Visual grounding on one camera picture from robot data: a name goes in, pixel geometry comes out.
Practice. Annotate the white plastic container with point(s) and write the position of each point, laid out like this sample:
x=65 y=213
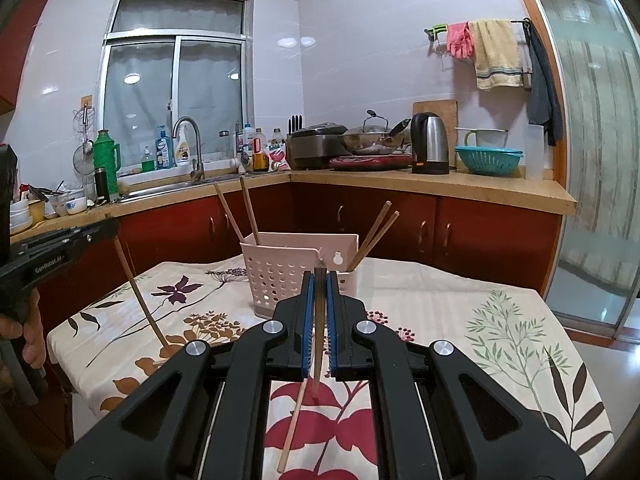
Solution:
x=534 y=155

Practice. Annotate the floral tablecloth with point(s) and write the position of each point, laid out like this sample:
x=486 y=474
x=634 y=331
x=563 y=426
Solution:
x=450 y=310

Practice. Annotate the red and white bag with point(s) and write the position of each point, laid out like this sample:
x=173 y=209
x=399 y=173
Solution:
x=278 y=157

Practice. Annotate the knife block with knives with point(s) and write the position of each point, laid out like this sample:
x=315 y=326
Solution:
x=295 y=125

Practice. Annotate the steel electric kettle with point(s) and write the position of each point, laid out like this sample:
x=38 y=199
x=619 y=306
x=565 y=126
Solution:
x=430 y=140

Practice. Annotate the small white cup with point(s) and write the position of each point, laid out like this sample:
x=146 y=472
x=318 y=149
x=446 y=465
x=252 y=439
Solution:
x=54 y=208

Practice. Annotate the teal plastic colander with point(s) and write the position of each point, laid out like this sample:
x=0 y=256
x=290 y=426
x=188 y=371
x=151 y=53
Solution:
x=487 y=162

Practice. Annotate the person's left hand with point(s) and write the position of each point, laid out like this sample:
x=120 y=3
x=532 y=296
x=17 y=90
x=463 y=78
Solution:
x=36 y=332

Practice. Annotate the wooden cutting board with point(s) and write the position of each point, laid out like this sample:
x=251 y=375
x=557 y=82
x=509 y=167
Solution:
x=435 y=107

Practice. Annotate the light wooden chopstick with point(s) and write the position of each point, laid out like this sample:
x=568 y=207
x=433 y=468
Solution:
x=142 y=295
x=230 y=212
x=382 y=237
x=292 y=425
x=372 y=230
x=249 y=210

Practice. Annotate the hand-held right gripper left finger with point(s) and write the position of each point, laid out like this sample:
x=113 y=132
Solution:
x=306 y=330

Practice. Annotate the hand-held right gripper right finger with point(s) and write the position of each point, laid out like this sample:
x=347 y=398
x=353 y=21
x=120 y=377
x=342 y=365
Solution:
x=334 y=330

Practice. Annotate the grey rice cooker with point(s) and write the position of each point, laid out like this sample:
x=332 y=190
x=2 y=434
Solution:
x=315 y=147

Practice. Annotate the blue dish soap bottle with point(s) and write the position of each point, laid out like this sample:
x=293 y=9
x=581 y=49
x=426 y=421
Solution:
x=163 y=152

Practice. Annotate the red wall cabinet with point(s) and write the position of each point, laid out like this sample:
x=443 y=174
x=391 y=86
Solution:
x=25 y=35

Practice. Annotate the amber oil bottle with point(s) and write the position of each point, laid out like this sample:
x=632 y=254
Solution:
x=260 y=157

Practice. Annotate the red induction cooker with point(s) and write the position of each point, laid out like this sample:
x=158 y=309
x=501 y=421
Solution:
x=370 y=162

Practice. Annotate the black thermos bottle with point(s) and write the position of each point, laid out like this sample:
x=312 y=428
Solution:
x=102 y=187

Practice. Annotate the clear seasoning bottle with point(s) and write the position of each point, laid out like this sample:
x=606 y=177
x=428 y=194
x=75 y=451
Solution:
x=277 y=137

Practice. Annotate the glass jar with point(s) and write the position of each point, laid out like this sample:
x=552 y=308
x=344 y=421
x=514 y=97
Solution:
x=224 y=141

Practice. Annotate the steel kitchen faucet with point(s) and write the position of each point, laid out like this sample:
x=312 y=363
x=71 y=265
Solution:
x=196 y=155

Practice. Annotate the stack of white bowls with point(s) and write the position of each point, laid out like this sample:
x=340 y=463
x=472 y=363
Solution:
x=20 y=217

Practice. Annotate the wood framed glass door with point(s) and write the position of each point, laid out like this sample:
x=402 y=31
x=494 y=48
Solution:
x=590 y=160

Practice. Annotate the stainless steel sink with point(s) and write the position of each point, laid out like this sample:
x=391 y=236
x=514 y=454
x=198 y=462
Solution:
x=170 y=187

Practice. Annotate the yellow striped towel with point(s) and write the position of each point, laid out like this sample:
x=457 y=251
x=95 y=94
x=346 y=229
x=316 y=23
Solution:
x=495 y=55

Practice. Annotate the small green bottle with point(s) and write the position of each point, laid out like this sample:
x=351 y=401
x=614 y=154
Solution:
x=148 y=162

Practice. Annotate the small steel tap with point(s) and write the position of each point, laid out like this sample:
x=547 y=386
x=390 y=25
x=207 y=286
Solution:
x=241 y=150

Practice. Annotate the dark grey cloth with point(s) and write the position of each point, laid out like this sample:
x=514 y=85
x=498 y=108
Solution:
x=542 y=95

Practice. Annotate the pink perforated utensil holder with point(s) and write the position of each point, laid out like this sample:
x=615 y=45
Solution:
x=280 y=280

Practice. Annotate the hanging metal strainer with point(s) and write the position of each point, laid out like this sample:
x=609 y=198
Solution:
x=82 y=162

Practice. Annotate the dark wooden chopstick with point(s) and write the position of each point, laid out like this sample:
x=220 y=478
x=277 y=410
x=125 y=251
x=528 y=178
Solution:
x=319 y=310

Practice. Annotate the pink rubber gloves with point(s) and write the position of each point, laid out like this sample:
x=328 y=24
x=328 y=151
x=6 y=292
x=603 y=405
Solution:
x=459 y=40

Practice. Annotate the metal towel rack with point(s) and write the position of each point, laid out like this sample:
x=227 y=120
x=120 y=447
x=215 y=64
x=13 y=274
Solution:
x=435 y=30

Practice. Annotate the green thermos jug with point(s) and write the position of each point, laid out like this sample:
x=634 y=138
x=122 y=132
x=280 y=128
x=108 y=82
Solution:
x=105 y=160

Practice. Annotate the white spray bottle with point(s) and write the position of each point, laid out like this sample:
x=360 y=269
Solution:
x=182 y=150

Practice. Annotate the steel wok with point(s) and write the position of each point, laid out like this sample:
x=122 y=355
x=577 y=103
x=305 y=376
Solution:
x=370 y=145

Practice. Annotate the yellow enamel mug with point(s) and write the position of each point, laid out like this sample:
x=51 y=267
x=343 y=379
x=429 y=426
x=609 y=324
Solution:
x=36 y=211

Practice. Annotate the aluminium frame window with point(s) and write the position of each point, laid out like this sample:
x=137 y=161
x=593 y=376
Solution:
x=140 y=100

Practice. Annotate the white bowl blue pattern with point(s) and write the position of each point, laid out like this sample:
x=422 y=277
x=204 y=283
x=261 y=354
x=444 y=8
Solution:
x=73 y=206

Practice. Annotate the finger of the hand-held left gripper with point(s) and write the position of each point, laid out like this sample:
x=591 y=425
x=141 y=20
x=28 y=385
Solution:
x=92 y=236

